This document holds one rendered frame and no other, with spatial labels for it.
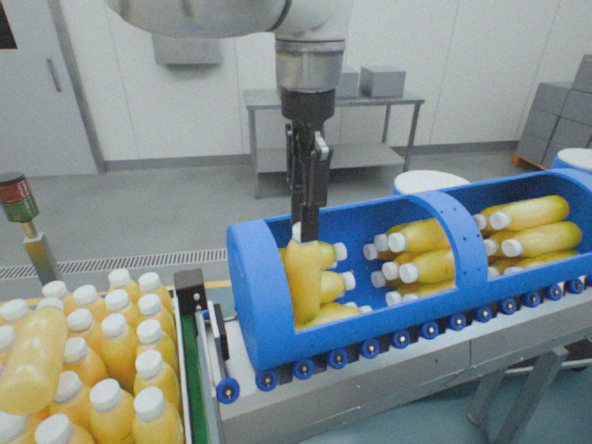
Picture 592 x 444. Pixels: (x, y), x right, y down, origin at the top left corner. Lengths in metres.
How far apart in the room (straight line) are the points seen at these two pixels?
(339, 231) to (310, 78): 0.50
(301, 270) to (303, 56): 0.33
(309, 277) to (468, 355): 0.51
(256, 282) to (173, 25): 0.38
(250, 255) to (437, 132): 4.31
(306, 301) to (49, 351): 0.40
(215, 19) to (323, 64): 0.16
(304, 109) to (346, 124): 3.81
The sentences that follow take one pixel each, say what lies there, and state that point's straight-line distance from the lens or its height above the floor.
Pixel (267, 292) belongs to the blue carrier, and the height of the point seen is 1.18.
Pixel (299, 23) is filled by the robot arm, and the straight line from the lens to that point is 0.44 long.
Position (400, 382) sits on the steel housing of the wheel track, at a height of 0.85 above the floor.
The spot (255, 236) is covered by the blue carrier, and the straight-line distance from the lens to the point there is 0.62.
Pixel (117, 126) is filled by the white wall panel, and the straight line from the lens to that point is 4.27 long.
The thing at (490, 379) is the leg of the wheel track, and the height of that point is 0.30.
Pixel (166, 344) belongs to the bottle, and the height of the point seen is 1.05.
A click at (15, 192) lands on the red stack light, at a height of 1.23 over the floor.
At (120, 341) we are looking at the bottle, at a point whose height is 1.06.
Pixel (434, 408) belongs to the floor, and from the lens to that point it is 1.96.
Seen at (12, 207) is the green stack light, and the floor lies 1.20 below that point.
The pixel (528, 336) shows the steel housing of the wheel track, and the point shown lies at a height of 0.86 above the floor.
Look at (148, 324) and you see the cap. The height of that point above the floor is 1.09.
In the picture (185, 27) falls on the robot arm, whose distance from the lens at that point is 0.36.
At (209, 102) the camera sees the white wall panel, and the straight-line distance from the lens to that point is 4.03.
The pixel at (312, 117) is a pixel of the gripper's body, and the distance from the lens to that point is 0.48.
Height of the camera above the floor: 1.58
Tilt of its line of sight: 30 degrees down
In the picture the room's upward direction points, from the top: straight up
